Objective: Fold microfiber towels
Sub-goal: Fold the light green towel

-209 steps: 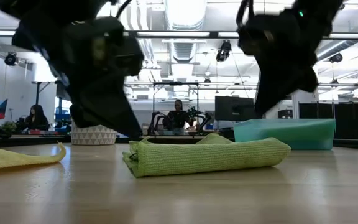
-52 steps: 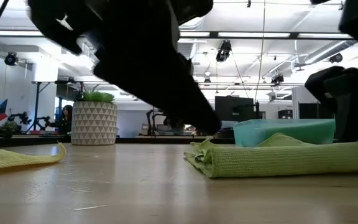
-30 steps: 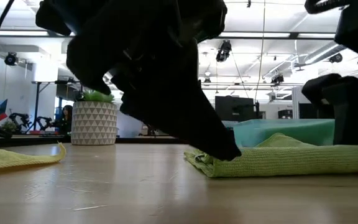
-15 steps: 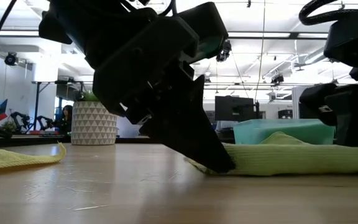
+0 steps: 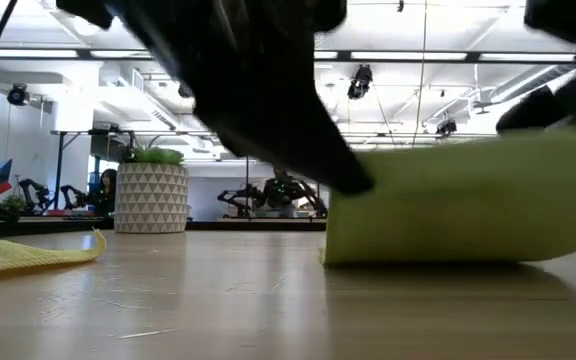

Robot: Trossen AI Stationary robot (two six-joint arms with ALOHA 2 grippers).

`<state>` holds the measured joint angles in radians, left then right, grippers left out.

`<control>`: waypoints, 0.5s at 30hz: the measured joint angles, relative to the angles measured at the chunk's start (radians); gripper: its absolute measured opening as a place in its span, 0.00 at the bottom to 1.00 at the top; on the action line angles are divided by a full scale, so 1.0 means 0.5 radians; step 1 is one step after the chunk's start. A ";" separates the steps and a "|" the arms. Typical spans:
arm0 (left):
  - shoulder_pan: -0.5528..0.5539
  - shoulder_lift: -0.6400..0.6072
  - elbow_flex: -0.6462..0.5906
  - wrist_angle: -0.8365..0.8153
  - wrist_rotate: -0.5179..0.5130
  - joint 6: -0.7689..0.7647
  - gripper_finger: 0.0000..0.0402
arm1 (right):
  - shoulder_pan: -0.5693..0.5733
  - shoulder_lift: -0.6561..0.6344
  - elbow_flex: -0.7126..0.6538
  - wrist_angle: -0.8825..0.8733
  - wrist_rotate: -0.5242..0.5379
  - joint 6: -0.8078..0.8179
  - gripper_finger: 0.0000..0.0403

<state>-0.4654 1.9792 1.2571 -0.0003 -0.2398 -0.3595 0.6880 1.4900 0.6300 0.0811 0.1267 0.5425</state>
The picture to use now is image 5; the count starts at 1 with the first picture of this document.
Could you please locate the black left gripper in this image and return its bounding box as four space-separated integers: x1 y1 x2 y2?
117 0 375 196

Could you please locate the lime green microfiber towel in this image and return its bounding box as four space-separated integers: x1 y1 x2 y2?
320 124 576 266

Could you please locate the yellow microfiber towel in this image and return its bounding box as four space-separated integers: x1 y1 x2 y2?
0 228 108 280

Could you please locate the person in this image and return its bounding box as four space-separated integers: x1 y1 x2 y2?
262 167 304 217
87 168 118 217

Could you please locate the black overhead crossbeam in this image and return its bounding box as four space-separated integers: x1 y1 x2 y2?
0 47 576 65

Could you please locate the succulent in patterned white pot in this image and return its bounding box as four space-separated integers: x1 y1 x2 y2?
114 134 190 235

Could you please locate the small background plant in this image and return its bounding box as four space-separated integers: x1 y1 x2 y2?
1 193 34 217

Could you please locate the thin hanging ceiling cable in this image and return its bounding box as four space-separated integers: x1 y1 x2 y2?
407 0 428 149

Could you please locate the black background stand frame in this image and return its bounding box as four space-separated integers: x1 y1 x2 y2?
50 128 137 217

